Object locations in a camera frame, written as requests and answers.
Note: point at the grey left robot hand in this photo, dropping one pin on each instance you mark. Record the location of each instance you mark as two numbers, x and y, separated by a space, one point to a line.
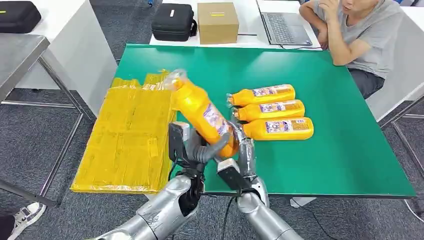
212 148

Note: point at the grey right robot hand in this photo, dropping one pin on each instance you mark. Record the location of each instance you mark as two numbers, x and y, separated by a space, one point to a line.
246 155

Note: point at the orange drink bottle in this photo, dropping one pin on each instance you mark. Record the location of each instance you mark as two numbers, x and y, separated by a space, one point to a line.
258 130
195 106
245 97
248 113

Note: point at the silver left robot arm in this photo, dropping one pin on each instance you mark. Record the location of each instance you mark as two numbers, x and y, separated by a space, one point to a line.
162 212

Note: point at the yellow plastic sheet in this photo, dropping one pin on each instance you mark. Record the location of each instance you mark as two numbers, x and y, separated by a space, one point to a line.
129 142

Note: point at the green table mat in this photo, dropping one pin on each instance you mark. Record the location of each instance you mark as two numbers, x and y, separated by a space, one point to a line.
348 126

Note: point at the brown cardboard box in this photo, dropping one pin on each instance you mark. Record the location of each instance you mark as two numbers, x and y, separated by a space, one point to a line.
218 28

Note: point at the black case with white tag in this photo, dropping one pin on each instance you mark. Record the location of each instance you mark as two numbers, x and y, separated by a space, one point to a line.
174 23

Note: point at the grey laptop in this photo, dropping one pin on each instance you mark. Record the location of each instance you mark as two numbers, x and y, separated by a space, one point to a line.
286 30

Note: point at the white desk with laptop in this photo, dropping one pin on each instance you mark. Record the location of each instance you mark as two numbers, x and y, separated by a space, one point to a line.
250 20

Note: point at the white desk with panel side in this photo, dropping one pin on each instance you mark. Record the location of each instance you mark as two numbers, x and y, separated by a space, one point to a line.
81 56

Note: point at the person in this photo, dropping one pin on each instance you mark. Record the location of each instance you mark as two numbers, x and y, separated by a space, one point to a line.
374 36

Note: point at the person's white shoe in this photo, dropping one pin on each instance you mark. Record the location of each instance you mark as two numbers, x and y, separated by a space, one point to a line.
28 215

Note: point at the steel table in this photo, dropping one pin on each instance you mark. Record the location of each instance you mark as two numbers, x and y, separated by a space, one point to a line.
18 56

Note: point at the black case with yellow tag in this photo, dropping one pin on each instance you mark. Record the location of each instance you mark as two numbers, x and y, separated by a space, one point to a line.
18 16

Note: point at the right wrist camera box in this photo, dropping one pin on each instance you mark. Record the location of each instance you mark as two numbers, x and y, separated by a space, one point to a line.
232 175

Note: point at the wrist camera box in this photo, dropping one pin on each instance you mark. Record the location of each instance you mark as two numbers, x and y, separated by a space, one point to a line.
232 175
175 139

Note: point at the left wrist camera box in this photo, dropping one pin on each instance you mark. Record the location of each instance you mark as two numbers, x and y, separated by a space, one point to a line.
175 139

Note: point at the steel table frame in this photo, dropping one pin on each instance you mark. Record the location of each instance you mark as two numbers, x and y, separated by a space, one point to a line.
405 145

